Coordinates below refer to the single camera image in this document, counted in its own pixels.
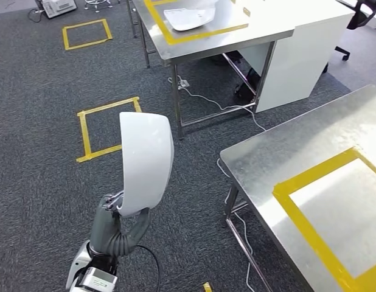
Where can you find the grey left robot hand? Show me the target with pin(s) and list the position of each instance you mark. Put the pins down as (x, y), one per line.
(104, 229)

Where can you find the white curved plastic part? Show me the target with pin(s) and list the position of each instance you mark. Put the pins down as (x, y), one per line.
(187, 19)
(145, 161)

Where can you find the steel workbench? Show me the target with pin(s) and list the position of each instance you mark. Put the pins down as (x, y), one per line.
(282, 153)
(236, 36)

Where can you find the yellow tape square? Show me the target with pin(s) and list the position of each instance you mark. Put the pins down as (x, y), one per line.
(65, 38)
(84, 137)
(207, 287)

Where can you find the white plug adapter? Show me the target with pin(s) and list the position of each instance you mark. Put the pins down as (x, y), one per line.
(184, 84)

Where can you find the chrome stool base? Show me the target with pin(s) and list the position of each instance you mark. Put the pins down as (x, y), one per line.
(98, 4)

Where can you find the white device box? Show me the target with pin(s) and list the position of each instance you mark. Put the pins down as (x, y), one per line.
(58, 7)

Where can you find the white desk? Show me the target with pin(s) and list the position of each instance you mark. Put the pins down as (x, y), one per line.
(297, 60)

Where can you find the black office chair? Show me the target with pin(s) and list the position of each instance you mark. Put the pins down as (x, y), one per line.
(361, 12)

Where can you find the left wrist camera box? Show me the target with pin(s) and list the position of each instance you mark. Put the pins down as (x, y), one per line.
(98, 280)

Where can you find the yellow tape frame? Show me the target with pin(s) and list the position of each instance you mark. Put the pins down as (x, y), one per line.
(163, 32)
(313, 237)

